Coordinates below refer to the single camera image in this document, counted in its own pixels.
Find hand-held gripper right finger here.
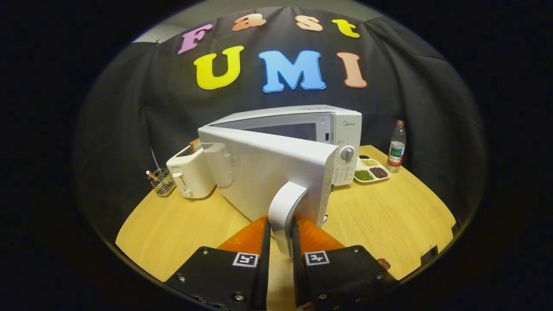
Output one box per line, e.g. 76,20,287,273
292,215,400,309

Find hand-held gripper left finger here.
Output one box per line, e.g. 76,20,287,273
164,215,272,311

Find white toaster oven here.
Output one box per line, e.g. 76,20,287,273
197,105,362,257

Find cream bread toaster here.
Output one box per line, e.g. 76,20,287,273
166,145,216,199

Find white divided bean dish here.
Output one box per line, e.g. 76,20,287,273
353,155,391,184

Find clear plastic water bottle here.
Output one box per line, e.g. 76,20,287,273
387,120,407,168

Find wire mesh basket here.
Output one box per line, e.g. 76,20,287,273
149,168,176,197

